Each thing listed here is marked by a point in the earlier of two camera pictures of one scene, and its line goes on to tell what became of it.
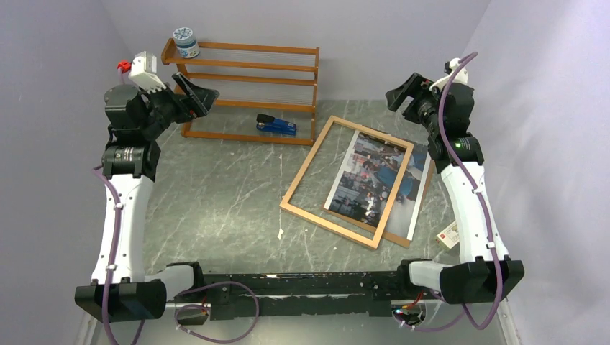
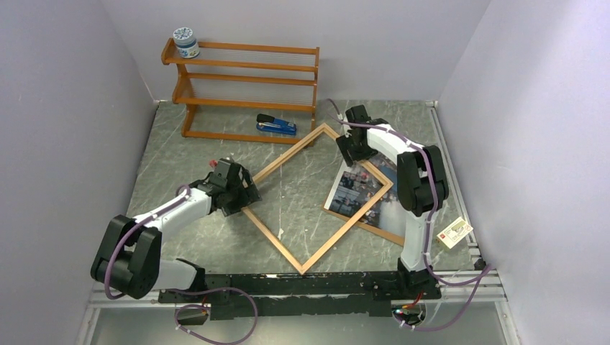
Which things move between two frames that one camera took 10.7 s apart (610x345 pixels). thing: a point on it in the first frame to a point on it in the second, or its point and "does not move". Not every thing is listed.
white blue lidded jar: [185, 42] does not move
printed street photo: [366, 180] does not move
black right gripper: [396, 97] to [349, 157]
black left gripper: [196, 103] to [249, 195]
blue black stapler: [268, 123] does not move
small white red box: [449, 236] does not move
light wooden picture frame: [356, 238] to [351, 226]
